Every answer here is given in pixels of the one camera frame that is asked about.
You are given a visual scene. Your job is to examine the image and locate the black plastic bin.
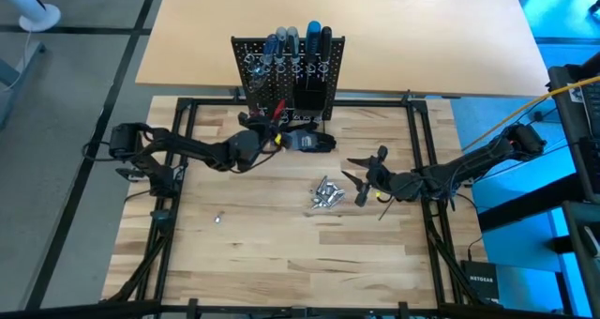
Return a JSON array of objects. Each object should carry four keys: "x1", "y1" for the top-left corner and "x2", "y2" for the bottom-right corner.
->
[{"x1": 292, "y1": 77, "x2": 329, "y2": 113}]

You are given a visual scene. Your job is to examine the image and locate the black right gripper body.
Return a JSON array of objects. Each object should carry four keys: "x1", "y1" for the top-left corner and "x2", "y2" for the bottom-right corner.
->
[{"x1": 356, "y1": 145, "x2": 423, "y2": 206}]

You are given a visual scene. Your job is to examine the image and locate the black diagonal beam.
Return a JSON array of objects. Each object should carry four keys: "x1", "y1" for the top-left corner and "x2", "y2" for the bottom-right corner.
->
[{"x1": 477, "y1": 172, "x2": 585, "y2": 234}]

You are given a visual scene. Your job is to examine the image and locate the yellow cable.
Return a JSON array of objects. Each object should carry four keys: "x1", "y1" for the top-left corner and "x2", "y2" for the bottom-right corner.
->
[{"x1": 461, "y1": 73, "x2": 600, "y2": 152}]

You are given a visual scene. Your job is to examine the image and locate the black Netgear switch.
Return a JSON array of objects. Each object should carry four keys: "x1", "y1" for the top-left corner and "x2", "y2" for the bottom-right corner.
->
[{"x1": 459, "y1": 260, "x2": 501, "y2": 304}]

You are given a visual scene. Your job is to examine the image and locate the small ring wire rack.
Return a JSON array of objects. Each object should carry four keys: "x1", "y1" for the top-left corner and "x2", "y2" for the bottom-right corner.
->
[{"x1": 255, "y1": 103, "x2": 325, "y2": 123}]

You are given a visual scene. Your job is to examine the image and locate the black metal pegboard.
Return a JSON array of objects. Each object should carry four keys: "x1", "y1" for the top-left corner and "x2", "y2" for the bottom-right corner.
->
[{"x1": 230, "y1": 35, "x2": 347, "y2": 123}]

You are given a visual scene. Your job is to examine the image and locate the light wooden desk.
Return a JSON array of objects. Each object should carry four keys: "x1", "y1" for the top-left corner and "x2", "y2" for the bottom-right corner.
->
[{"x1": 134, "y1": 0, "x2": 552, "y2": 99}]

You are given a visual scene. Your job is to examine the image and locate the black metal table frame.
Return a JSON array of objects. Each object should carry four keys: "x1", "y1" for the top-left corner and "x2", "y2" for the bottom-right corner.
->
[{"x1": 97, "y1": 96, "x2": 505, "y2": 319}]

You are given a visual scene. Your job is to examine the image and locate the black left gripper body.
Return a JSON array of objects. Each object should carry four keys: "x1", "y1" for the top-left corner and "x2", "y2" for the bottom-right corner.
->
[{"x1": 223, "y1": 121, "x2": 282, "y2": 173}]

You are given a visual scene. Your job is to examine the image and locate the grey metal table leg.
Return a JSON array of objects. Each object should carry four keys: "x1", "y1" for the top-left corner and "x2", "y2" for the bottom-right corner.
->
[{"x1": 0, "y1": 40, "x2": 48, "y2": 130}]

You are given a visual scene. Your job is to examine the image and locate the large ring wire rack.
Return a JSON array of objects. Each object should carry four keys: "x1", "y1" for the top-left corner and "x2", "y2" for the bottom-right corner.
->
[{"x1": 243, "y1": 51, "x2": 333, "y2": 76}]

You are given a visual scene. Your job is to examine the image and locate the white pole stand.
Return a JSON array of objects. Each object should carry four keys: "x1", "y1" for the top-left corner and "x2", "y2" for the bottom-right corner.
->
[{"x1": 0, "y1": 0, "x2": 62, "y2": 33}]

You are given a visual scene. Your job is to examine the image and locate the grey handle screwdriver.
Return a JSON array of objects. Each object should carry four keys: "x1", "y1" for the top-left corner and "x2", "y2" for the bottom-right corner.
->
[
  {"x1": 286, "y1": 25, "x2": 301, "y2": 81},
  {"x1": 275, "y1": 25, "x2": 288, "y2": 81}
]

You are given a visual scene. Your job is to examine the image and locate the black equipment cart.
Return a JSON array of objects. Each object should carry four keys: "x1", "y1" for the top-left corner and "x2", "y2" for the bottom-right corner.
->
[{"x1": 547, "y1": 51, "x2": 600, "y2": 203}]

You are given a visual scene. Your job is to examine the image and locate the grey black work glove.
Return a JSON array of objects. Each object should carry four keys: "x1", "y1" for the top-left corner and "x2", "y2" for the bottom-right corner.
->
[{"x1": 280, "y1": 129, "x2": 338, "y2": 155}]

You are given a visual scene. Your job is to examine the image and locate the small black mount block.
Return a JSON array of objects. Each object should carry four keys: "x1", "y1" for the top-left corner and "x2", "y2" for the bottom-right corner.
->
[{"x1": 150, "y1": 208, "x2": 175, "y2": 231}]

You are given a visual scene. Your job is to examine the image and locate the dark grey equipment shelf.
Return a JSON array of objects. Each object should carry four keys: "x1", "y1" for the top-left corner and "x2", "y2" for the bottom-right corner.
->
[{"x1": 560, "y1": 200, "x2": 600, "y2": 319}]

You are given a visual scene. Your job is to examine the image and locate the black cable bundle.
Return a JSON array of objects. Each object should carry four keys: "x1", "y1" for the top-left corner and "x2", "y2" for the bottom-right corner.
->
[
  {"x1": 428, "y1": 224, "x2": 479, "y2": 306},
  {"x1": 105, "y1": 215, "x2": 174, "y2": 304}
]

